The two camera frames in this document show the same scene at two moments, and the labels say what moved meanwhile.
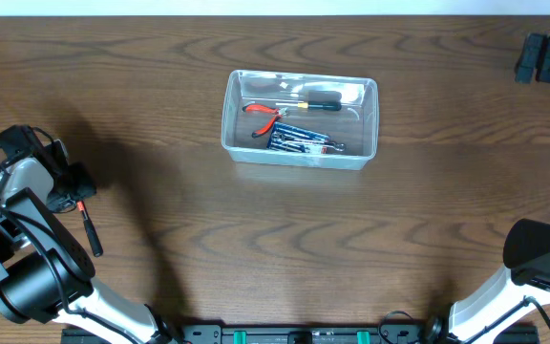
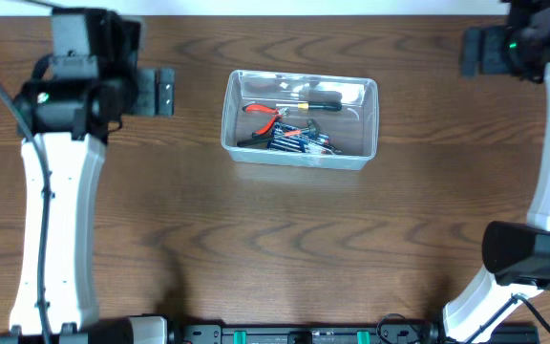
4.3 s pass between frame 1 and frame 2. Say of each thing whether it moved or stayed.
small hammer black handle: moved
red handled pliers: stayed
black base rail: stayed
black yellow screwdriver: stayed
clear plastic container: stayed
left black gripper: moved
